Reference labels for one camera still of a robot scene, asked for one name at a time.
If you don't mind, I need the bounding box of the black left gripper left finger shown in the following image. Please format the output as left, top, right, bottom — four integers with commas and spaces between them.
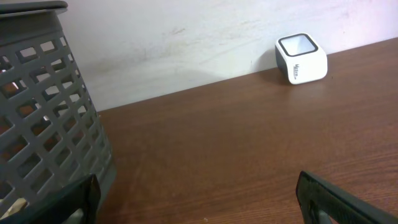
1, 174, 101, 224

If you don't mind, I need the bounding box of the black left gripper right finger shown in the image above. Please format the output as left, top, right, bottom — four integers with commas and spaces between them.
295, 170, 397, 224

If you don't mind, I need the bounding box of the white barcode scanner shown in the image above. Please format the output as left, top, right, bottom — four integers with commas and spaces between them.
275, 33, 328, 85

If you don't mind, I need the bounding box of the grey plastic lattice basket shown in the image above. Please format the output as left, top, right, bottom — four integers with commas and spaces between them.
1, 1, 116, 218

